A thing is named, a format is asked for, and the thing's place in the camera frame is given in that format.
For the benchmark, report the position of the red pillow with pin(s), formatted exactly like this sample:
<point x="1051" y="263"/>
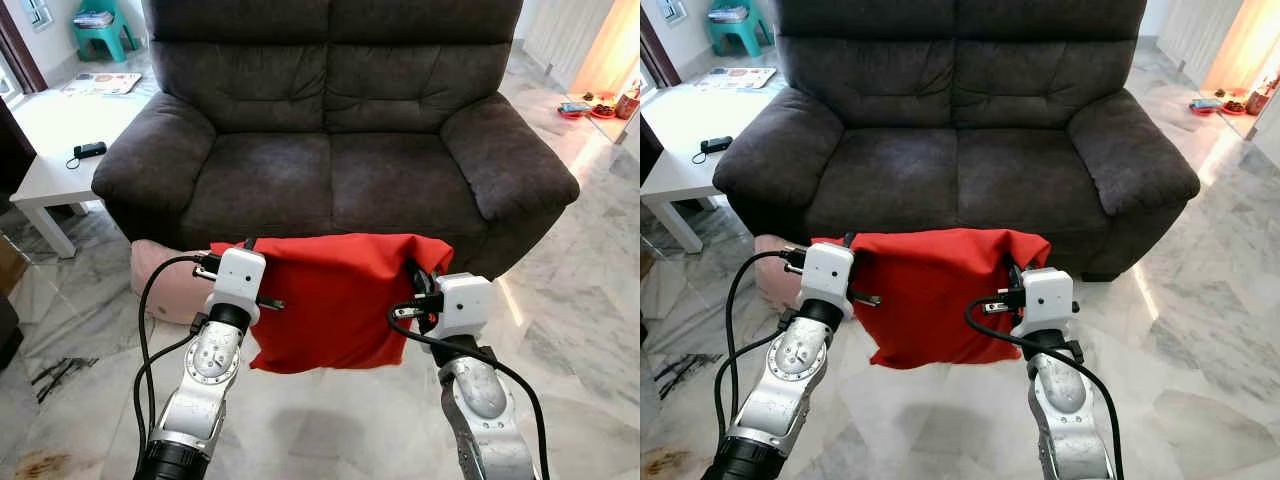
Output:
<point x="340" y="300"/>
<point x="940" y="295"/>

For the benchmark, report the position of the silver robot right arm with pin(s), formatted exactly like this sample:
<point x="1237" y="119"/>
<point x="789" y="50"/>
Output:
<point x="1062" y="390"/>
<point x="480" y="400"/>

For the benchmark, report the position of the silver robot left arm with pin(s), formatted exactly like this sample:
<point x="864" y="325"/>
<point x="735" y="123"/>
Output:
<point x="790" y="390"/>
<point x="200" y="400"/>

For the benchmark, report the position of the pink pillow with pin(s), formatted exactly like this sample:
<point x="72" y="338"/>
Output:
<point x="165" y="280"/>

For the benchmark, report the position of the dark brown fabric sofa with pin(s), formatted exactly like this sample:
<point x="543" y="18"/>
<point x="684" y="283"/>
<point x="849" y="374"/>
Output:
<point x="330" y="100"/>
<point x="950" y="100"/>

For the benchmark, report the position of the white low table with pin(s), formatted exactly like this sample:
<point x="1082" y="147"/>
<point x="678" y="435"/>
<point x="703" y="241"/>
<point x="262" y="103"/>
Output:
<point x="680" y="130"/>
<point x="60" y="130"/>

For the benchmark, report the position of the dark brown armchair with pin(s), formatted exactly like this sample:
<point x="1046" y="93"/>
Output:
<point x="12" y="150"/>
<point x="650" y="160"/>

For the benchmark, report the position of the colourful printed book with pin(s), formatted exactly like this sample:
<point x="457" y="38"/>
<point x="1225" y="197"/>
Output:
<point x="100" y="84"/>
<point x="735" y="78"/>

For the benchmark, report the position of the red plate with blue item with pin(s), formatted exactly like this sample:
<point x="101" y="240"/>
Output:
<point x="1205" y="106"/>
<point x="573" y="110"/>

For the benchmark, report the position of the teal plastic stool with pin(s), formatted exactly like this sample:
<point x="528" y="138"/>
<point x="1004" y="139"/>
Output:
<point x="105" y="40"/>
<point x="740" y="38"/>

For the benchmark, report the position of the red bottle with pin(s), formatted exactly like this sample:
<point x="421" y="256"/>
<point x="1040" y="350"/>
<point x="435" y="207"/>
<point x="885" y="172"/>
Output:
<point x="1260" y="98"/>
<point x="628" y="102"/>

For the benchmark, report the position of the red plate with food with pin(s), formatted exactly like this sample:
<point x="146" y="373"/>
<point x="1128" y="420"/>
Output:
<point x="1235" y="103"/>
<point x="604" y="108"/>

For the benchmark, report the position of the stack of magazines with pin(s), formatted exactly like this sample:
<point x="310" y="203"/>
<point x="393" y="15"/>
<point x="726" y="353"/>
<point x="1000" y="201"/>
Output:
<point x="728" y="13"/>
<point x="92" y="18"/>

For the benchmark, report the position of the white folding door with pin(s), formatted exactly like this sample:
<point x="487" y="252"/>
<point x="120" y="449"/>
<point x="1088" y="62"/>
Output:
<point x="1195" y="30"/>
<point x="560" y="35"/>

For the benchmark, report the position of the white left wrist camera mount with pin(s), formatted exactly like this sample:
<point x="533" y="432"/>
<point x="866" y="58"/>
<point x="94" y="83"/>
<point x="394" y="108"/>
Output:
<point x="828" y="270"/>
<point x="238" y="275"/>

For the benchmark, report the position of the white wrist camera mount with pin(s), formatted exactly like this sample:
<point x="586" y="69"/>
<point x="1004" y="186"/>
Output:
<point x="465" y="300"/>
<point x="828" y="270"/>
<point x="238" y="275"/>
<point x="1048" y="295"/>

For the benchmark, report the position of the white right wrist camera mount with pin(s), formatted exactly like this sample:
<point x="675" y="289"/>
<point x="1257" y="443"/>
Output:
<point x="1048" y="295"/>
<point x="465" y="300"/>

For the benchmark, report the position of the dark brown door frame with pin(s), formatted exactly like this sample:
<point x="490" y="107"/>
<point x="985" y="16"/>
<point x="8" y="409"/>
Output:
<point x="660" y="55"/>
<point x="22" y="55"/>

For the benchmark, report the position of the white window frame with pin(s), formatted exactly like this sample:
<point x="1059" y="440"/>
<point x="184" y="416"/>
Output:
<point x="38" y="12"/>
<point x="672" y="10"/>

